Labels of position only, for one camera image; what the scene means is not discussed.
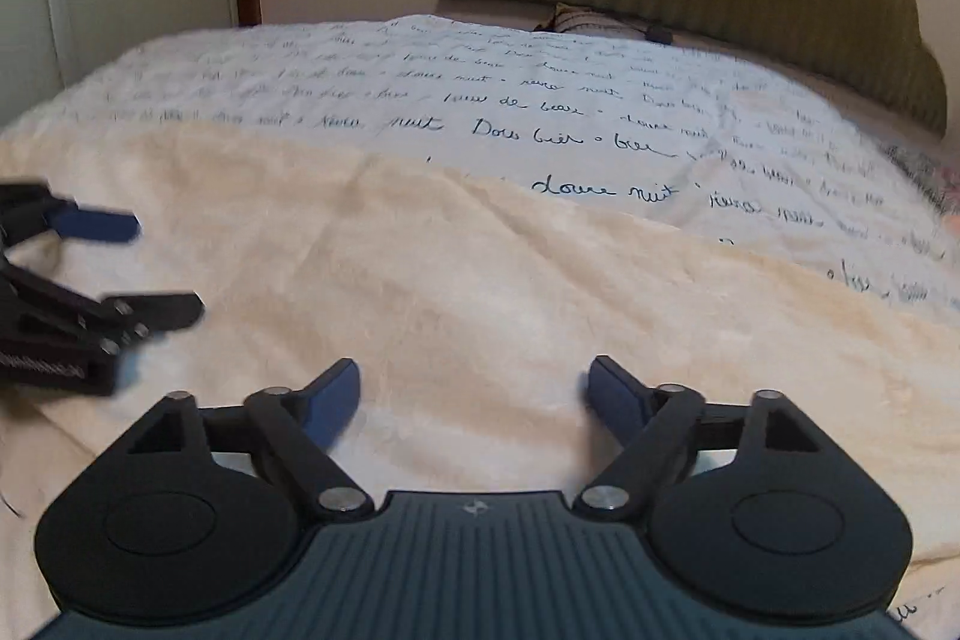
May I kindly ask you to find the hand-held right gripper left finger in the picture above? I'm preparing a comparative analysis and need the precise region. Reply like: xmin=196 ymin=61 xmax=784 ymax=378
xmin=127 ymin=357 xmax=376 ymax=522

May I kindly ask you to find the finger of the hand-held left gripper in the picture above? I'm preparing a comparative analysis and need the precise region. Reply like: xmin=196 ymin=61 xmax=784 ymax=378
xmin=0 ymin=261 xmax=206 ymax=353
xmin=0 ymin=182 xmax=143 ymax=252

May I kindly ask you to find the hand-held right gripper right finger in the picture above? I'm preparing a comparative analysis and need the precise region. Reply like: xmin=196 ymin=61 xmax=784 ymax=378
xmin=572 ymin=353 xmax=824 ymax=522

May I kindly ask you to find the cream fleece blanket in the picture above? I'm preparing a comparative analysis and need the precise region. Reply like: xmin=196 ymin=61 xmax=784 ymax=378
xmin=0 ymin=119 xmax=960 ymax=640

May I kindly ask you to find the white script-printed bed sheet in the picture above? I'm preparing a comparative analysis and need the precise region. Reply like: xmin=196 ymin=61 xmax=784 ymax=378
xmin=0 ymin=14 xmax=960 ymax=633

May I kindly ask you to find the striped pillow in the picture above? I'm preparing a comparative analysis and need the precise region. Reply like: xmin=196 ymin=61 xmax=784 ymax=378
xmin=534 ymin=2 xmax=653 ymax=38

